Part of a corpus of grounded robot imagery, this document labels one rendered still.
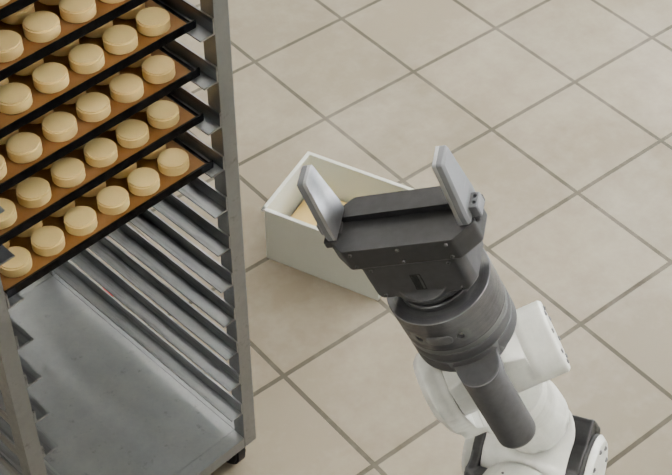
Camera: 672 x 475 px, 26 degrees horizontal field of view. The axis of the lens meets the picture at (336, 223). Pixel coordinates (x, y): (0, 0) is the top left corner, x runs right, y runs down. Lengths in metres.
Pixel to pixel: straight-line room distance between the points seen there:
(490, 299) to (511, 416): 0.11
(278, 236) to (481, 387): 2.17
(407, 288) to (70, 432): 1.84
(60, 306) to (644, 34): 1.82
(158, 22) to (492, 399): 1.12
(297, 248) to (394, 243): 2.22
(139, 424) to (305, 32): 1.49
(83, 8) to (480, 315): 1.04
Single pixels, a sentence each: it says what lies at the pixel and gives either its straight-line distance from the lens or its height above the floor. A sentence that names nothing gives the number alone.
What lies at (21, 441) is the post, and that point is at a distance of 2.38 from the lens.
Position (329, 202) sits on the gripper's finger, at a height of 1.67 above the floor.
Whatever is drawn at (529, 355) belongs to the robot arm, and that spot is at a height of 1.51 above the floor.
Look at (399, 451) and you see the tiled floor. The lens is 3.02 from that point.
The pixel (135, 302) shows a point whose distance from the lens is 2.87.
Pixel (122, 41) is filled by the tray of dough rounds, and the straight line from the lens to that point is 2.12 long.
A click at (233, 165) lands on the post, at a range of 2.34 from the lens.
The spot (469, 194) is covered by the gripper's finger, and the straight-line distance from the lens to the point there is 1.07.
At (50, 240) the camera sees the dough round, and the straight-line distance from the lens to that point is 2.22.
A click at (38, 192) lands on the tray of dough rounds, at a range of 2.16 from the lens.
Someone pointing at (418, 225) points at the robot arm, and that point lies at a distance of 1.09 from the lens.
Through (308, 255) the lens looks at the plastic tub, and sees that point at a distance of 3.29.
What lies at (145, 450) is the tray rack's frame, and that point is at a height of 0.15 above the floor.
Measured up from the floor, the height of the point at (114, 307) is 0.23.
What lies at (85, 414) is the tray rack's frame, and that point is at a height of 0.15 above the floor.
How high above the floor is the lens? 2.43
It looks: 45 degrees down
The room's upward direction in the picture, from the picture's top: straight up
